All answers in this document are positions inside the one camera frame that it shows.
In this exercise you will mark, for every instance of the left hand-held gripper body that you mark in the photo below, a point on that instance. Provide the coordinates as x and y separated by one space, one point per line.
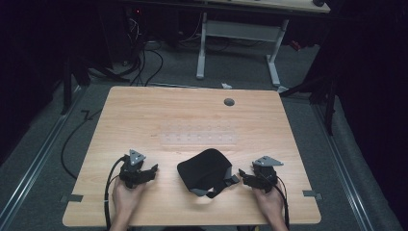
132 170

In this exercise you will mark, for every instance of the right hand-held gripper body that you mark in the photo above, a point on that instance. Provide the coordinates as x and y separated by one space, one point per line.
265 174

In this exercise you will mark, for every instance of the person's right hand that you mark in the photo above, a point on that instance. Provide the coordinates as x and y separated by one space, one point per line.
270 202

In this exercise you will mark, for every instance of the person's left hand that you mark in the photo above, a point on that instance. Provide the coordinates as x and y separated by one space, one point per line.
125 199

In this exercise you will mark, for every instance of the grey tape piece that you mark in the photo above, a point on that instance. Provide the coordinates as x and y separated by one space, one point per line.
312 194
72 198

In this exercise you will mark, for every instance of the clear dotted plastic strip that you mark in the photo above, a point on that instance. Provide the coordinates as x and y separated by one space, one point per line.
199 134

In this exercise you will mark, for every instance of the white paper scrap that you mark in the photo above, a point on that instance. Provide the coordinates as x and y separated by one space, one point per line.
226 85

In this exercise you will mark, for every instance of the black stand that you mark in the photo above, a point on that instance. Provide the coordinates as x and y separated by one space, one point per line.
324 93
68 83

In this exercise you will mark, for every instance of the red object on floor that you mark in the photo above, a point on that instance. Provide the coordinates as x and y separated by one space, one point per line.
295 45

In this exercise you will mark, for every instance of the black computer tower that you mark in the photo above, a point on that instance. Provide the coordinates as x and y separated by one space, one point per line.
120 32

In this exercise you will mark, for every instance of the metal floor rail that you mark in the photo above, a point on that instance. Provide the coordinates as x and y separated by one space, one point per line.
35 160
344 170

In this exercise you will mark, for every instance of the white desk frame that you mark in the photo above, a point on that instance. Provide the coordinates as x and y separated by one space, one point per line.
240 32

